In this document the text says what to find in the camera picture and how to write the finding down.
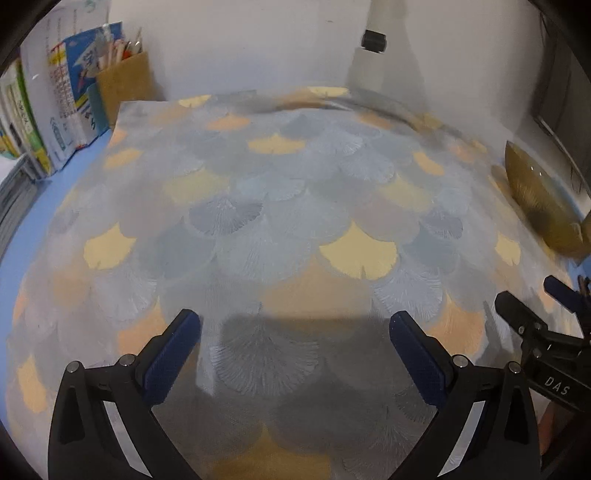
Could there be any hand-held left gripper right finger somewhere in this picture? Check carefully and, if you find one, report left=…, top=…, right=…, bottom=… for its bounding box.
left=390, top=311, right=542, bottom=480

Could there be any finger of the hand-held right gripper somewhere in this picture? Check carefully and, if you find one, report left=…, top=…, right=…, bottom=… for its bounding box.
left=544, top=275, right=591, bottom=325
left=494, top=291, right=561, bottom=352

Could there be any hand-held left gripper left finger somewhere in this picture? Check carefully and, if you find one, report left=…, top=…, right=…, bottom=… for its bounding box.
left=48, top=309, right=200, bottom=480

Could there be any amber ribbed glass bowl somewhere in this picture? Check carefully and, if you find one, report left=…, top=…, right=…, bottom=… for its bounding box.
left=504, top=141, right=589, bottom=256

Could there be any fan-patterned table mat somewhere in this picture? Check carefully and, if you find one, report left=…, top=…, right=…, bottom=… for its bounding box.
left=7, top=85, right=585, bottom=480

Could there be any dark monitor screen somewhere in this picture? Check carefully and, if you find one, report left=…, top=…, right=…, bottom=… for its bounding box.
left=531, top=28, right=591, bottom=185

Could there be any stack of grey magazines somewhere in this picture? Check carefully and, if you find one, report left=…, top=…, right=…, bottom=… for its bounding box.
left=0, top=154, right=42, bottom=250

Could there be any brown cork pen holder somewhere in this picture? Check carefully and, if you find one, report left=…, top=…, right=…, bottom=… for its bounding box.
left=95, top=52, right=158, bottom=127

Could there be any row of books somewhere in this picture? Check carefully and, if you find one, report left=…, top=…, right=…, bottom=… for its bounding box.
left=0, top=0, right=125, bottom=178

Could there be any bunch of pens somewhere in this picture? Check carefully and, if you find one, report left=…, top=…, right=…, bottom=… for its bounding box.
left=95, top=27, right=144, bottom=77

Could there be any white pipe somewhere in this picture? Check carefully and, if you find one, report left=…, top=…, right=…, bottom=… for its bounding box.
left=348, top=0, right=411, bottom=90

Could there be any black wall socket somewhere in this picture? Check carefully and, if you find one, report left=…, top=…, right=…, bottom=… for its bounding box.
left=361, top=30, right=387, bottom=52

